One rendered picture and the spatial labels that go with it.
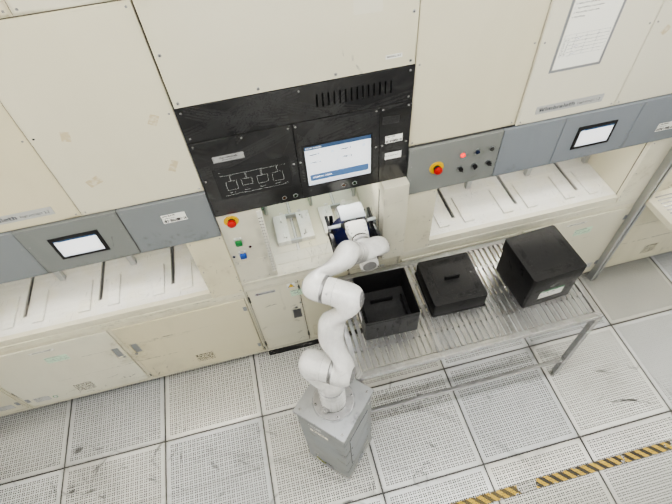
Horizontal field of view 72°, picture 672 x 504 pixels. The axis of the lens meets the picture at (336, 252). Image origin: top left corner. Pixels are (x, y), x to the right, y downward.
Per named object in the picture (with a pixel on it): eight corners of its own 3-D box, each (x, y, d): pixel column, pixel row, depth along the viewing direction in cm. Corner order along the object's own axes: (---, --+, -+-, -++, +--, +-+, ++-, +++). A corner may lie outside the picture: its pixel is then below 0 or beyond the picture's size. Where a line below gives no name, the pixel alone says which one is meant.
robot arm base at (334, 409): (340, 428, 207) (338, 415, 193) (305, 407, 214) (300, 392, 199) (361, 393, 217) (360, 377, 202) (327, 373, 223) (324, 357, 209)
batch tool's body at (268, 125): (270, 362, 311) (173, 119, 157) (252, 254, 368) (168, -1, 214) (395, 331, 320) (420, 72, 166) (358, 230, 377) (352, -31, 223)
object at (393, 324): (352, 295, 250) (351, 277, 236) (402, 285, 252) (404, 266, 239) (365, 341, 233) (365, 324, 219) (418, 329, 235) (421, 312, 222)
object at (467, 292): (432, 317, 239) (435, 304, 229) (414, 272, 257) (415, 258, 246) (486, 305, 241) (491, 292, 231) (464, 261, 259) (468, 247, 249)
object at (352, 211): (335, 273, 236) (331, 232, 211) (326, 244, 248) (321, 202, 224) (381, 263, 238) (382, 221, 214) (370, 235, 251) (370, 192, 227)
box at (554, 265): (521, 309, 239) (535, 282, 219) (493, 267, 256) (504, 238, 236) (570, 294, 243) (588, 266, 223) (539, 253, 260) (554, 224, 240)
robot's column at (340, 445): (349, 481, 263) (344, 443, 203) (308, 454, 273) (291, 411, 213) (373, 437, 277) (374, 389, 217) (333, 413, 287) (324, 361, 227)
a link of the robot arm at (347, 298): (321, 364, 196) (357, 375, 192) (310, 385, 186) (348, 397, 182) (327, 268, 168) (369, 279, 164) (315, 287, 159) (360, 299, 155)
